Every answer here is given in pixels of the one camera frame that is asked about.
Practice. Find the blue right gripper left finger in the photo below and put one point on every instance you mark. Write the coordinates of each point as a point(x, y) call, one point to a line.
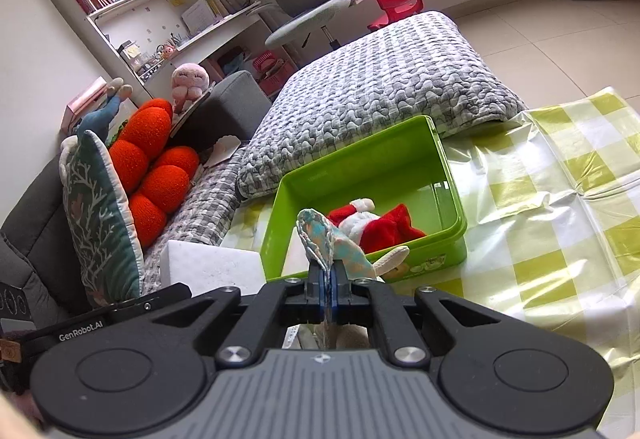
point(315, 289)

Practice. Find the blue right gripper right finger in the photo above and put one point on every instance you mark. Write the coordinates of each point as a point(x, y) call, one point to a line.
point(339, 297)

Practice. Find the green grey towel cloth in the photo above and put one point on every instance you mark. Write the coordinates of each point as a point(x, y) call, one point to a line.
point(325, 243)

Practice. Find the red white santa plush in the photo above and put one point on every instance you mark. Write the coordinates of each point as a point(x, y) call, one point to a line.
point(372, 232)

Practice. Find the pink bunny plush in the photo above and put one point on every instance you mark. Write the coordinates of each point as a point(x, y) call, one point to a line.
point(331, 336)

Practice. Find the white foam sheet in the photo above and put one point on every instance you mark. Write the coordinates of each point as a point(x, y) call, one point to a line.
point(203, 268)

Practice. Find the green plastic box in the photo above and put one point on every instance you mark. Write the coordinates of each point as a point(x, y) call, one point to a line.
point(404, 164)

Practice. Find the white paper scrap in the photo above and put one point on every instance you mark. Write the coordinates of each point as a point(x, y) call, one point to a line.
point(223, 150)

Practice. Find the orange segmented plush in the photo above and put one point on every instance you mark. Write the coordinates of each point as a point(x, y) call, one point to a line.
point(155, 176)

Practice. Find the red storage basket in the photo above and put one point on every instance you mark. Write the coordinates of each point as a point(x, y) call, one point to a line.
point(273, 72)

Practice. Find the green tree pattern pillow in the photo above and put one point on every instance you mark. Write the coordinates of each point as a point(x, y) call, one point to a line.
point(100, 221)

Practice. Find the green yellow checkered sheet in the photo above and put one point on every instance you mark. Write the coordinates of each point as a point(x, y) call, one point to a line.
point(551, 198)

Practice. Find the grey patterned quilt cushion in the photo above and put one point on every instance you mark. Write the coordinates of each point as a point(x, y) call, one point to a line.
point(421, 65)

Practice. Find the pink octopus plush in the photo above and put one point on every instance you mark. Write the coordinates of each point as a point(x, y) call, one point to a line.
point(188, 82)

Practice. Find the blue plush doll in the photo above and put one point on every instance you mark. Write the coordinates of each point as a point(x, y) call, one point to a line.
point(99, 121)

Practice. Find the pink box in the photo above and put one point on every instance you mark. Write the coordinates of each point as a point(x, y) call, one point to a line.
point(84, 103)

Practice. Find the white bookshelf desk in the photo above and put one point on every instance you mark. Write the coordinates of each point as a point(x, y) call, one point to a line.
point(145, 3)

